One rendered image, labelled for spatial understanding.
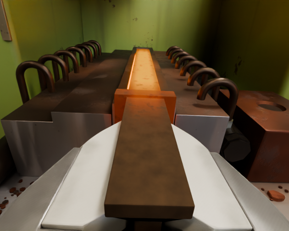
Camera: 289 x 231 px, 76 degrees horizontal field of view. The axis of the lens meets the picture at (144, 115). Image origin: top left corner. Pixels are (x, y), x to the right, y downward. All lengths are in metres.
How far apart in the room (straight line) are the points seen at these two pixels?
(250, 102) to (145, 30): 0.44
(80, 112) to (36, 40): 0.24
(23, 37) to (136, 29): 0.35
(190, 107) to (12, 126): 0.16
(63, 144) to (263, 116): 0.20
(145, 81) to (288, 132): 0.14
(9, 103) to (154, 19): 0.44
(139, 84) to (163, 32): 0.45
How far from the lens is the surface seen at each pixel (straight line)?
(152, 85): 0.18
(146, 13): 0.62
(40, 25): 0.41
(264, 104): 0.28
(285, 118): 0.24
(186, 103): 0.19
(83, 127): 0.17
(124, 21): 0.63
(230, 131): 0.20
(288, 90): 0.38
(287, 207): 0.23
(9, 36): 0.33
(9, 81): 0.36
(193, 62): 0.27
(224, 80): 0.19
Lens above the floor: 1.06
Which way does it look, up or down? 26 degrees down
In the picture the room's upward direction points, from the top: 3 degrees clockwise
